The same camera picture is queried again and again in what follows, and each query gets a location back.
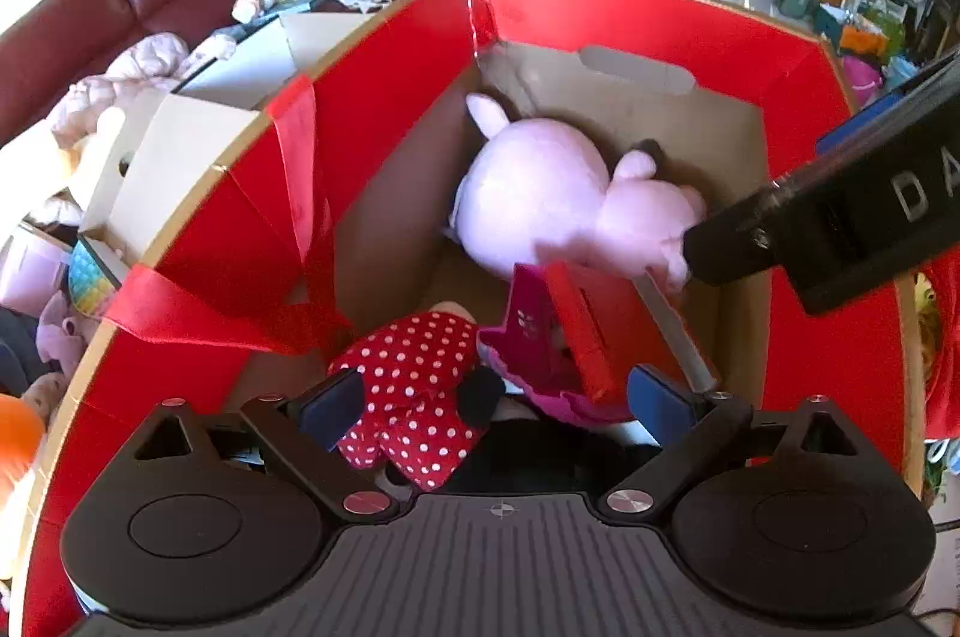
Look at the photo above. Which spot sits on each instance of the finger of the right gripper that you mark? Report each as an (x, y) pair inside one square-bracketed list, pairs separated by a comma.
[(870, 116), (743, 239)]

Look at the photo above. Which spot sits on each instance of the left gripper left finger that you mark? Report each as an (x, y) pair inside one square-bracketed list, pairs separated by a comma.
[(300, 436)]

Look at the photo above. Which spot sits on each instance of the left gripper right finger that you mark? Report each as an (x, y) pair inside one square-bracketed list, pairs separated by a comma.
[(698, 435)]

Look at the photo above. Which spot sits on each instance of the Minnie plush polka-dot dress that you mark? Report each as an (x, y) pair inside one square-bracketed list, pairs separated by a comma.
[(427, 398)]

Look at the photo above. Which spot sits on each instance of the pink toy house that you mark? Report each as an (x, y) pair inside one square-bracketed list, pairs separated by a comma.
[(528, 349)]

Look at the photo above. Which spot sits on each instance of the pink pig-suit bear plush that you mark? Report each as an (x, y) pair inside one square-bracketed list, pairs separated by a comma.
[(540, 192)]

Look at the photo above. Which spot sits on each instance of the panda plush toy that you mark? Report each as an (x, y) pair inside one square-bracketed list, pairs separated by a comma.
[(533, 456)]

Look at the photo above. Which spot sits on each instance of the pink plastic bucket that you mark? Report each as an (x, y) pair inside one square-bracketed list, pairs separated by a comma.
[(864, 79)]

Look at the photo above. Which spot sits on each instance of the red bow ribbon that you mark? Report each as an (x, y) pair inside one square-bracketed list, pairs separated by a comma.
[(942, 385)]

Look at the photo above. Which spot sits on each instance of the red cardboard box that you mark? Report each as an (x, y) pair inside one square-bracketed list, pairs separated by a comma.
[(325, 216)]

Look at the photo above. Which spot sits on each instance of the orange round plush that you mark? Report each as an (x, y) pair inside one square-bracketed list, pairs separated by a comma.
[(21, 432)]

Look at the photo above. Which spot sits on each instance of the white cardboard box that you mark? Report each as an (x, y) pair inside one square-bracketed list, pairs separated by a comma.
[(146, 157)]

